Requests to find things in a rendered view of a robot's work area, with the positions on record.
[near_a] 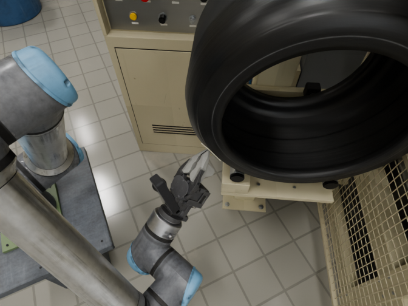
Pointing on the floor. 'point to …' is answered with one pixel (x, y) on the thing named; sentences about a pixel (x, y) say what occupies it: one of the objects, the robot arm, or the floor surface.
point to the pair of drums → (18, 11)
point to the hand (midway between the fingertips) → (204, 153)
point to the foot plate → (259, 204)
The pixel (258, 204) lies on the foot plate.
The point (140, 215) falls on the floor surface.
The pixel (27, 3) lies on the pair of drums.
